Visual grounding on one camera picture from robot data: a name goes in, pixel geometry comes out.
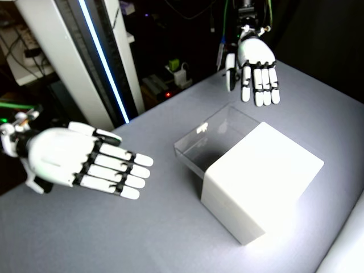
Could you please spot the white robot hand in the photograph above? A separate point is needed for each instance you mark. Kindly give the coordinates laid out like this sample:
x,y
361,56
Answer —
x,y
254,52
57,153

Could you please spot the white drawer cabinet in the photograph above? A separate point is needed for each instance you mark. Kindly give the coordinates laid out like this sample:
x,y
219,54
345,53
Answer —
x,y
261,176

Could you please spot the white charger block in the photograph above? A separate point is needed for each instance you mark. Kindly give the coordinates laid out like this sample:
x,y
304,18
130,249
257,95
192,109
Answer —
x,y
180,76

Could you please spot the small green box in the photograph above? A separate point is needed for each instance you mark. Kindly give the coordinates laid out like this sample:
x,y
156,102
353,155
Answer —
x,y
174,65

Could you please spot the grey table cloth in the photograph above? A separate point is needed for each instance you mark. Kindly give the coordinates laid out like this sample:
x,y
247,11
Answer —
x,y
113,227

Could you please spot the white column with light strip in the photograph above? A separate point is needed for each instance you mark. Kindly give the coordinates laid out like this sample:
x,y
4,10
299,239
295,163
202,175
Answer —
x,y
79,57

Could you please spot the white power strip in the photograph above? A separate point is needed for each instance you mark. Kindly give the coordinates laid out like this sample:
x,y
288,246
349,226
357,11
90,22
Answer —
x,y
27,37

